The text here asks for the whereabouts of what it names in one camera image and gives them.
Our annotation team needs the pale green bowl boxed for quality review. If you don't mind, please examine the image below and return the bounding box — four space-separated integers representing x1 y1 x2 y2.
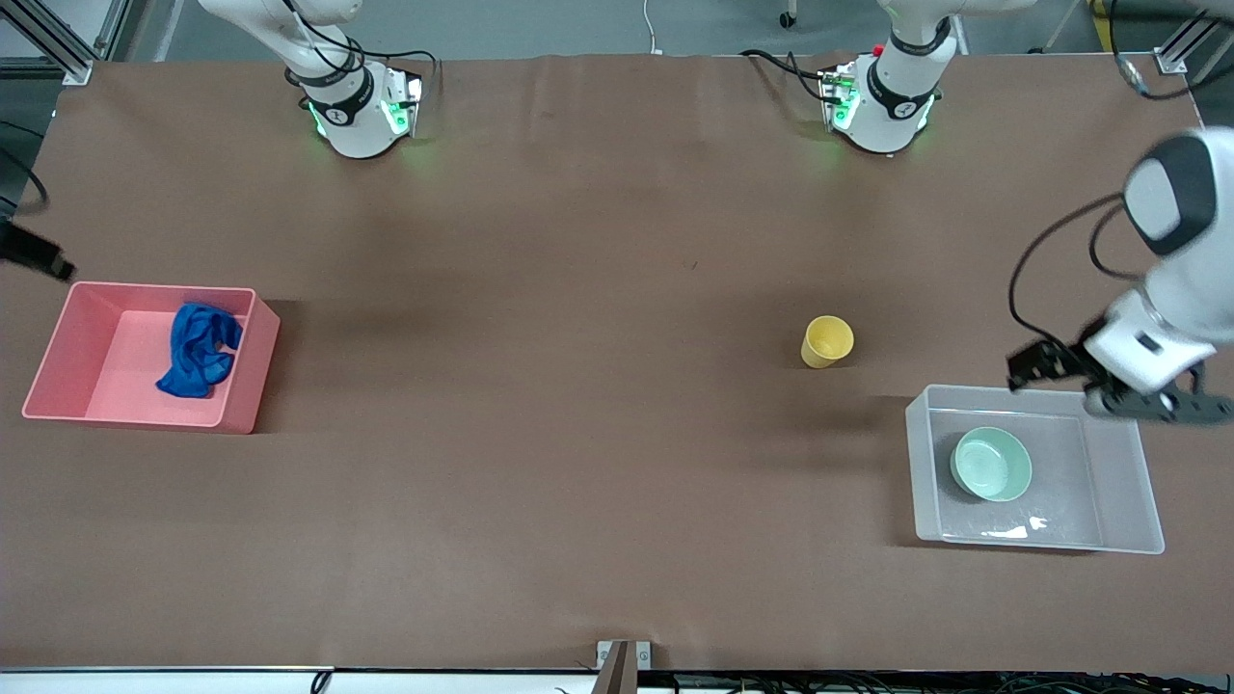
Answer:
950 427 1033 502

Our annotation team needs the blue cloth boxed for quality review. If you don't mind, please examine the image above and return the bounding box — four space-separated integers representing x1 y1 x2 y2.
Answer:
156 303 244 399

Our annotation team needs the yellow cup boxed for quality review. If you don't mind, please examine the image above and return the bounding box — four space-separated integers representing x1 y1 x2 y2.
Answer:
800 315 855 369

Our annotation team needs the clear plastic bin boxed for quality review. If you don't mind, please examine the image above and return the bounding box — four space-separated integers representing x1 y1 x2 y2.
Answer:
904 384 1166 555

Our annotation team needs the pink plastic bin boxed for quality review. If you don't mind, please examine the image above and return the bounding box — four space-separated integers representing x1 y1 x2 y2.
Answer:
21 281 282 435

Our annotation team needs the brown table cover sheet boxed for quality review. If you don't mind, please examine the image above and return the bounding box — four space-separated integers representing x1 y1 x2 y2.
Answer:
0 53 1234 674

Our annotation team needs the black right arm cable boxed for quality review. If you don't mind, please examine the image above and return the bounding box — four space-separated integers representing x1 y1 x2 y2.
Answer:
0 120 51 211

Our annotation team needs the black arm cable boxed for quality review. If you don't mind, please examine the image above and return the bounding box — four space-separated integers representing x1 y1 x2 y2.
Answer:
0 120 51 211
1007 0 1234 360

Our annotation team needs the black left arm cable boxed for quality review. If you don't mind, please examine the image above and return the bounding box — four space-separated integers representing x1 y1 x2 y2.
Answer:
1007 0 1234 360

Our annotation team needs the aluminium frame profile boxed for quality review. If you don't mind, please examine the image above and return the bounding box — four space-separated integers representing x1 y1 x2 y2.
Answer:
1155 10 1221 76
0 0 131 88

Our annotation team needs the black left base cable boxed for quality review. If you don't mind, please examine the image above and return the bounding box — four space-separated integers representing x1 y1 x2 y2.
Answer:
739 48 836 103

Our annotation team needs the black base cable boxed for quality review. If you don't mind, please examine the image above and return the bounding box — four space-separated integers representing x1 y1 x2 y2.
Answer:
739 48 836 103
280 0 442 93

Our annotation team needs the black right base cable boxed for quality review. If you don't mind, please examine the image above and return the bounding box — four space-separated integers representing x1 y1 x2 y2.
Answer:
280 0 442 93

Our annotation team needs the metal bracket with post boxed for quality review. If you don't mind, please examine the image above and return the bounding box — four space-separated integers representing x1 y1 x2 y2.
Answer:
596 640 653 694

